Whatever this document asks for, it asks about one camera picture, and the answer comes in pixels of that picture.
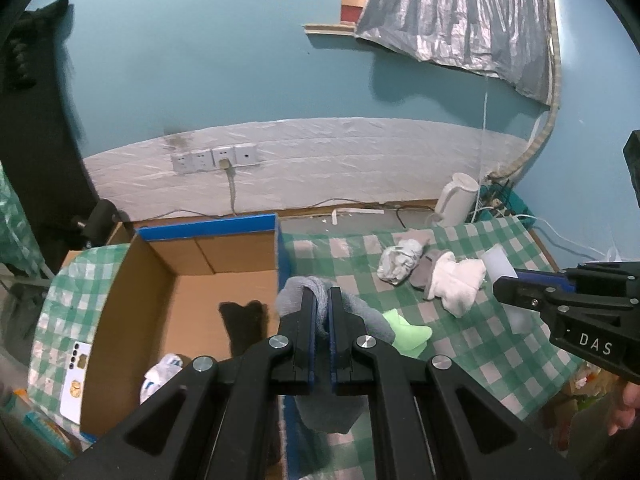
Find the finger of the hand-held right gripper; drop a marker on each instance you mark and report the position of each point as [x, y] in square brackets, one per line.
[542, 279]
[530, 294]

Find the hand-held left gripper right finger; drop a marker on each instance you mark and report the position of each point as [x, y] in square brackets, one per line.
[337, 330]

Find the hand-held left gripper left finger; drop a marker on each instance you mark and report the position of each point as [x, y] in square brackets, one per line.
[306, 330]

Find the black sock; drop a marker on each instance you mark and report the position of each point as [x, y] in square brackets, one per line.
[242, 325]

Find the light green cloth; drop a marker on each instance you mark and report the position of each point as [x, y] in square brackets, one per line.
[407, 335]

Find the white towel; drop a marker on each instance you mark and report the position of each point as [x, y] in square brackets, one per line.
[460, 285]

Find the white grey patterned sock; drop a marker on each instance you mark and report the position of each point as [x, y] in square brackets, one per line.
[400, 262]

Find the taupe sock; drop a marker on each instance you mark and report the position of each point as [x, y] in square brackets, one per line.
[425, 272]

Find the blue-sided cardboard box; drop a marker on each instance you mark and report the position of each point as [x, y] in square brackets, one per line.
[210, 260]

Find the white blue patterned sock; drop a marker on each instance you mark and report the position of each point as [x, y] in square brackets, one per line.
[160, 372]

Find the person's right hand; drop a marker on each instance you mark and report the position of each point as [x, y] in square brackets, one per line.
[625, 410]

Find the green checkered tablecloth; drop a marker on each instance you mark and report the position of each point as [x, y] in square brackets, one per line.
[475, 360]

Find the white power strip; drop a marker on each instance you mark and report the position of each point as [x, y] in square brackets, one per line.
[495, 204]

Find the white electric kettle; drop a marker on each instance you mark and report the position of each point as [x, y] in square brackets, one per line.
[457, 200]

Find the black cylindrical device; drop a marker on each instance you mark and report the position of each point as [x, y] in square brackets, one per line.
[100, 220]

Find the white smartphone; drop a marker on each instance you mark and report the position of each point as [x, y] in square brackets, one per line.
[75, 400]

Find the colourful checkered bag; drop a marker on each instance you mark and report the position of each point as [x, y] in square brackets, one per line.
[47, 432]

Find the silver foil curtain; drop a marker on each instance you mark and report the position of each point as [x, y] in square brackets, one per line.
[450, 10]

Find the wooden window sill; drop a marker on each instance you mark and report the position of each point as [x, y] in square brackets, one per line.
[330, 29]

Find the green checkered hanging cloth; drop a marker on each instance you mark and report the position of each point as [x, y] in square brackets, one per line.
[15, 220]

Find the black hanging coat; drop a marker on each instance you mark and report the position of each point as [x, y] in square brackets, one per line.
[40, 135]

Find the white round-hole wall socket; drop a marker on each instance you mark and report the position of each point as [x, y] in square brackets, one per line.
[246, 154]

